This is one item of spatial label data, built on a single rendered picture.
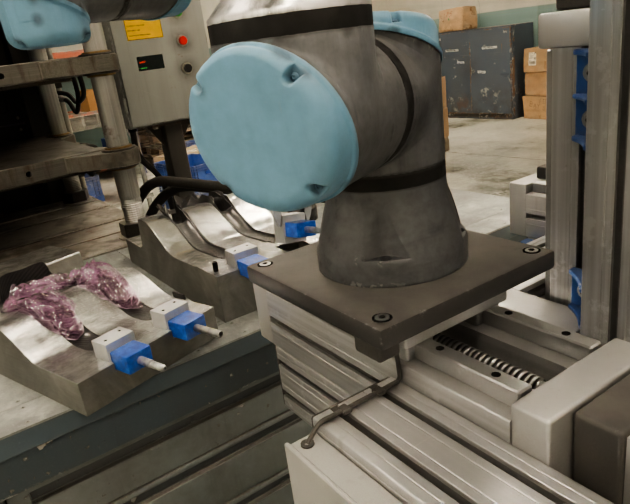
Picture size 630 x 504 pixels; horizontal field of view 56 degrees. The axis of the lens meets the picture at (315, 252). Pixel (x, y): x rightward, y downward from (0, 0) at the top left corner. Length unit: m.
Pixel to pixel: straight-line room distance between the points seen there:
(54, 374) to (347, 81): 0.68
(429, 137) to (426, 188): 0.04
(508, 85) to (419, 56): 7.46
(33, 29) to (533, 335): 0.51
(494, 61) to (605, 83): 7.50
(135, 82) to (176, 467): 1.15
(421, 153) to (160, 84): 1.44
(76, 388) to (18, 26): 0.50
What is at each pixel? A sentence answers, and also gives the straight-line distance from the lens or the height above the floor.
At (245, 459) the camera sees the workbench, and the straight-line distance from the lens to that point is 1.22.
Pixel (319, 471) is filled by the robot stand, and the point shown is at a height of 0.95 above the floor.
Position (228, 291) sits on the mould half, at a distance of 1.07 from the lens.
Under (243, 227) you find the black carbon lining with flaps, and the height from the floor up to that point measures 0.89.
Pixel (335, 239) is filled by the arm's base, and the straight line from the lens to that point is 0.56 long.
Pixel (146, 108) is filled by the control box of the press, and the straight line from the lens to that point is 1.89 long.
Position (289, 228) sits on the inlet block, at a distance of 1.10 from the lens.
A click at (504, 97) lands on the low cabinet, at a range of 8.04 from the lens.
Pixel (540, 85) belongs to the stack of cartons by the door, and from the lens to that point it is 7.90.
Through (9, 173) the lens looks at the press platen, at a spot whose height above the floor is 1.03.
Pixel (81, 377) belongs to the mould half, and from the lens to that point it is 0.91.
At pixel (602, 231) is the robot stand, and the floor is 1.06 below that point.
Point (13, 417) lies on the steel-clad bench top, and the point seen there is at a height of 0.80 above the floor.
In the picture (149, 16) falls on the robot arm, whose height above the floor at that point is 1.30.
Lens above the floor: 1.26
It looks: 20 degrees down
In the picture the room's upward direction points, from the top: 8 degrees counter-clockwise
